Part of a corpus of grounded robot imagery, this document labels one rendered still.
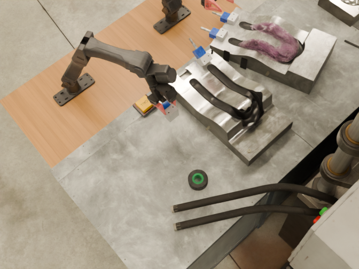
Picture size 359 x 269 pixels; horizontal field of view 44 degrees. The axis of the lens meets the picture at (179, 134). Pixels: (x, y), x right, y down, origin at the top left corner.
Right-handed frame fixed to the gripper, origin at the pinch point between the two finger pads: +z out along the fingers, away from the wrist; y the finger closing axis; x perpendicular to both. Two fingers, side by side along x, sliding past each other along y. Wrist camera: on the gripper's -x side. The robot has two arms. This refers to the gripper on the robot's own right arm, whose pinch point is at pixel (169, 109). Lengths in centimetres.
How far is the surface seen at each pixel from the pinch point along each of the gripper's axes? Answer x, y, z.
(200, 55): 11.2, 28.5, -4.0
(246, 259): -4, -2, 109
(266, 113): -19.2, 30.8, 19.9
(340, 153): -66, 21, 9
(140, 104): 19.9, -4.1, 2.5
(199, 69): 10.4, 24.9, 1.1
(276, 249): -11, 14, 113
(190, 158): -7.7, -4.5, 21.1
